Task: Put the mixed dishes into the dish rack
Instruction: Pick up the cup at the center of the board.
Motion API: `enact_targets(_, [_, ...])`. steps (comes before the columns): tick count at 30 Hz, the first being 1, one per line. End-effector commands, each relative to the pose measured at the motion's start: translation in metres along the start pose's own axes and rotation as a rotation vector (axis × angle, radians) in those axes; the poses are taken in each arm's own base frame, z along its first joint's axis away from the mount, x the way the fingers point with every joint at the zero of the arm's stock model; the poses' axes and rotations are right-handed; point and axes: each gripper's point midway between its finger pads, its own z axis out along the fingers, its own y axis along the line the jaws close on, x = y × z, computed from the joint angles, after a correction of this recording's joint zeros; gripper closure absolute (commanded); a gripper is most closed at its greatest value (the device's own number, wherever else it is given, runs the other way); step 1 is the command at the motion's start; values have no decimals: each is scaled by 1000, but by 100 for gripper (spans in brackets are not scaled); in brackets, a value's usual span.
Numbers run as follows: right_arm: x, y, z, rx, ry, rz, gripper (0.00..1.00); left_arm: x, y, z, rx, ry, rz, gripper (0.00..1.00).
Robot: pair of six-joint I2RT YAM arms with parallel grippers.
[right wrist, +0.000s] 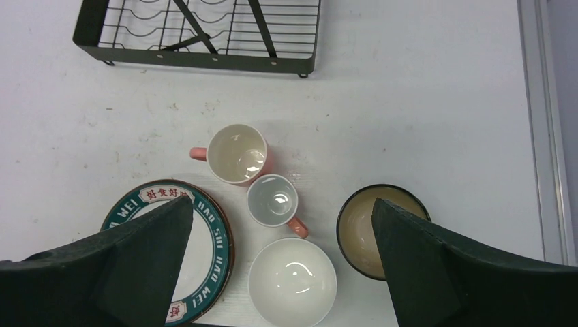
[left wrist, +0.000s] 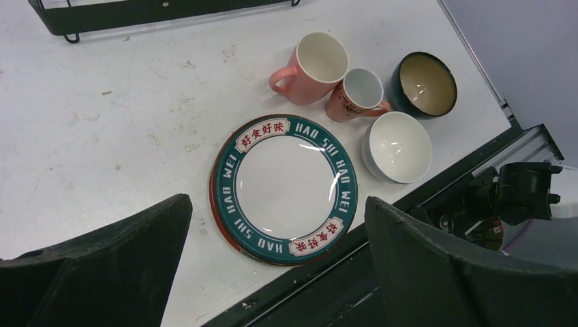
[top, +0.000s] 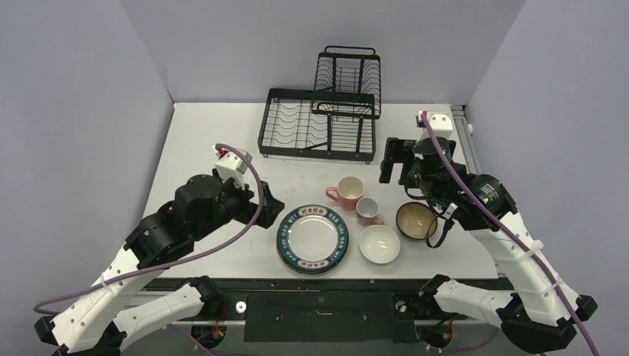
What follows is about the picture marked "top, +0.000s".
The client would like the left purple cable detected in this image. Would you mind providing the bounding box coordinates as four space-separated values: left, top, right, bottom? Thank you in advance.
33 143 266 315

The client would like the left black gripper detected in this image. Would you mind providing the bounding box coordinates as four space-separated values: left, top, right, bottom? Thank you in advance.
194 171 284 241

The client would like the large pink mug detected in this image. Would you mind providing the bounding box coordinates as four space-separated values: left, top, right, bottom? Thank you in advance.
325 177 364 211

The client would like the black wire dish rack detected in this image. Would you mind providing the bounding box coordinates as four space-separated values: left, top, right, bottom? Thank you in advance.
257 45 381 164

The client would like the small pink mug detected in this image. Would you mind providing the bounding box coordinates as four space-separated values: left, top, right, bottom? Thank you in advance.
355 197 384 226

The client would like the green rimmed white plate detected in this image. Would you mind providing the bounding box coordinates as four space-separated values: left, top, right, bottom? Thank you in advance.
276 205 349 275

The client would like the white bowl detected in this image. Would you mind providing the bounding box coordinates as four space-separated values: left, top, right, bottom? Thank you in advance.
358 225 401 265

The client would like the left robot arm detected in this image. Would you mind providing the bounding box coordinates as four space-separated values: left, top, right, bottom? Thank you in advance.
35 171 285 355

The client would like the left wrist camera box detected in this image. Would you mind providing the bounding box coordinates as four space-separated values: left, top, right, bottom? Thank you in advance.
213 146 248 190

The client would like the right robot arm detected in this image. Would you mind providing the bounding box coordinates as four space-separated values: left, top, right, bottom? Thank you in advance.
379 137 597 354

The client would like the dark bowl beige inside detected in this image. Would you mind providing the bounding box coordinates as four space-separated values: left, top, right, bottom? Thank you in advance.
395 202 438 240

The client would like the black base panel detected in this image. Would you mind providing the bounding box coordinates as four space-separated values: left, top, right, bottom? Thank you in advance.
142 277 515 345

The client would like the aluminium rail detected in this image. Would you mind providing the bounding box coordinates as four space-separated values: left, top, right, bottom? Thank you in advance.
449 105 482 174

